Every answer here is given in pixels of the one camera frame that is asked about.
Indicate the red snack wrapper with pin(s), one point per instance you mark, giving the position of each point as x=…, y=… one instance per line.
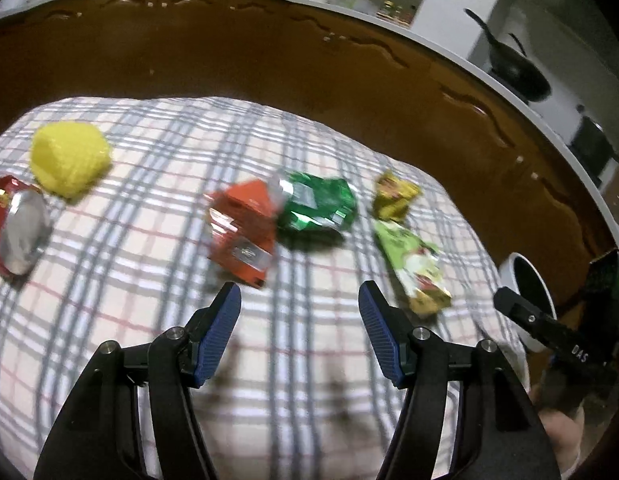
x=244, y=230

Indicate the person's right hand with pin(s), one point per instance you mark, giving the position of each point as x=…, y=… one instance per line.
x=564, y=440

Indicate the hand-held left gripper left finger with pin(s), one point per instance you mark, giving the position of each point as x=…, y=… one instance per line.
x=217, y=337

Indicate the red crushed can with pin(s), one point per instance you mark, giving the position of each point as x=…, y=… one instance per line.
x=11, y=230

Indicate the black cooking pot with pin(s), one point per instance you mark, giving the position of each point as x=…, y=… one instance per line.
x=592, y=142

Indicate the brown wooden lower cabinets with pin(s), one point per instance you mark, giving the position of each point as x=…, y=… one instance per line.
x=239, y=55

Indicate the light green snack wrapper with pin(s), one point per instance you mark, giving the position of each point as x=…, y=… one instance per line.
x=414, y=265

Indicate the plaid tablecloth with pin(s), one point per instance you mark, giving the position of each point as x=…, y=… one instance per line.
x=299, y=270

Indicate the group of condiment bottles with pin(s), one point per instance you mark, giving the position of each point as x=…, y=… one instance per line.
x=397, y=11

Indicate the black wok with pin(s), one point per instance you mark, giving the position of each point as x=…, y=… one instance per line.
x=519, y=70

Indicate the yellow foam fruit net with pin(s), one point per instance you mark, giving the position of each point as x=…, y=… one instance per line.
x=69, y=160

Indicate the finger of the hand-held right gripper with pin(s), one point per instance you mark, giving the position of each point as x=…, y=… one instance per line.
x=603, y=275
x=527, y=315

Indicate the green snack bag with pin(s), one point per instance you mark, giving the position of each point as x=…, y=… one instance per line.
x=317, y=205

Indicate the yellow crumpled wrapper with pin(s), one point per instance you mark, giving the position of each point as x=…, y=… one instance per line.
x=395, y=195

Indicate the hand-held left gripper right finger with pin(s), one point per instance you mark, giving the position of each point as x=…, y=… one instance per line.
x=384, y=337

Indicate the white round bin black inside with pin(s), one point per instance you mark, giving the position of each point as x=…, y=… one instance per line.
x=527, y=285

